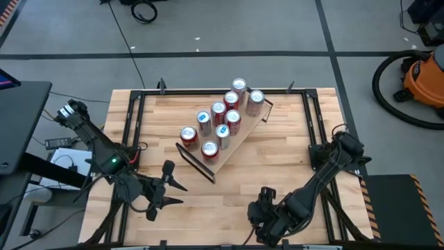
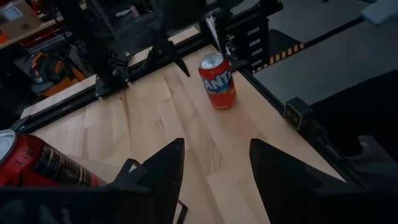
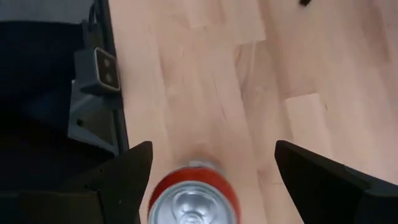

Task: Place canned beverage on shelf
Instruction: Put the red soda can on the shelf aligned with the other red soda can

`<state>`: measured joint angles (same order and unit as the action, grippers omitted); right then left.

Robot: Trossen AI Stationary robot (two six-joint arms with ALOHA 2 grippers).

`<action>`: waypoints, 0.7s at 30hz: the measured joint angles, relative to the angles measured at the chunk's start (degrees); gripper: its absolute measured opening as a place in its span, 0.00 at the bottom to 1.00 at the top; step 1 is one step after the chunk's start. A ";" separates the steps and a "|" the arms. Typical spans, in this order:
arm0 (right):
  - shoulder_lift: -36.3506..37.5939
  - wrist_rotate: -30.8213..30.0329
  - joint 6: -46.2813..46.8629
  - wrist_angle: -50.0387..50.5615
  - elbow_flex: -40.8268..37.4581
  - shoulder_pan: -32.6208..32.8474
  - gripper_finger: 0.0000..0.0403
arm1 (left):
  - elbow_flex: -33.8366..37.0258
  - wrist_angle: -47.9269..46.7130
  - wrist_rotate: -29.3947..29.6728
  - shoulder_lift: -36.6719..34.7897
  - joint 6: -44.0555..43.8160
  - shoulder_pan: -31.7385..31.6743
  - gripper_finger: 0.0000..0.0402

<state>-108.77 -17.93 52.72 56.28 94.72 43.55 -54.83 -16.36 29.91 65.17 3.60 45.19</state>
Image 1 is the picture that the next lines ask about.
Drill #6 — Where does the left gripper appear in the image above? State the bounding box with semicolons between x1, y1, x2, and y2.
140;158;189;223

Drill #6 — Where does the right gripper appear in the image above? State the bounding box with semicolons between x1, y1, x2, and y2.
247;186;279;248

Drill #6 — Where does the red Coca-Cola can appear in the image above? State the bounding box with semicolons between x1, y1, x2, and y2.
224;109;243;136
200;140;220;166
210;101;228;128

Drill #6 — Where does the silver blue Red Bull can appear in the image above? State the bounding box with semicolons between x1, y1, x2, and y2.
214;124;231;150
196;110;213;138

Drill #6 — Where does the silver Diet Coke can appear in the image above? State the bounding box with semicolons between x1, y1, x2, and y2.
246;89;266;118
231;77;248;105

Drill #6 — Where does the white box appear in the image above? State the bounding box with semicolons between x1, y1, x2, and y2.
38;147;96;191

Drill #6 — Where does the black desk support bar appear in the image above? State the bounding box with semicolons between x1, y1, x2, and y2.
19;151;94;191

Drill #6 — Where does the black power adapter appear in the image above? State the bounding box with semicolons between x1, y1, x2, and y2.
44;137;74;150

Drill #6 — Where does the black platform with hazard stripes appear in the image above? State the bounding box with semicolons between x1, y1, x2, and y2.
359;173;444;248

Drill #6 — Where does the black desk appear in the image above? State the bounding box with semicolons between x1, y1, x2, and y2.
0;81;53;176

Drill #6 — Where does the computer monitor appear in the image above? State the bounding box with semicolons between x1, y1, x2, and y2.
0;68;22;90

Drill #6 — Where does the orange vacuum cleaner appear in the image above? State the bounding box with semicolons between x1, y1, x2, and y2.
393;44;444;118

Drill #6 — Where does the dark mat with hazard stripes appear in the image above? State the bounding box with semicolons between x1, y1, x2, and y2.
0;0;21;28

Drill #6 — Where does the black equipment case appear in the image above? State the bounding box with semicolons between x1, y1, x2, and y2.
406;0;444;48

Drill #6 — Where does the black cable bundle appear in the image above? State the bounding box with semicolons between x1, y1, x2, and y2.
83;172;135;246
317;173;372;242

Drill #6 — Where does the thin black cable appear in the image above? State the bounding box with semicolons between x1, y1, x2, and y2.
48;90;111;104

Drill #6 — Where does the long black floor cable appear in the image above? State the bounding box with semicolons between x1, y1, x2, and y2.
105;0;146;90

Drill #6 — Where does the coiled black cable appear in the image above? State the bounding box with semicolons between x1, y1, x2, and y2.
130;0;159;25

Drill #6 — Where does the orange shop vacuum with hose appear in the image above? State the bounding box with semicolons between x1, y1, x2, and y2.
372;49;444;131

